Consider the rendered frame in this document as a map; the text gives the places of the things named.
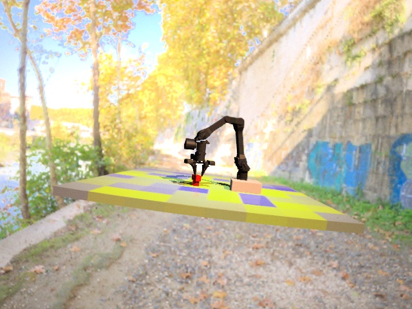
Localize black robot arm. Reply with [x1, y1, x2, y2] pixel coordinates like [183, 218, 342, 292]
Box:
[184, 116, 250, 181]

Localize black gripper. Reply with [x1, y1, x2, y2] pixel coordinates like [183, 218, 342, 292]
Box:
[184, 151, 215, 176]

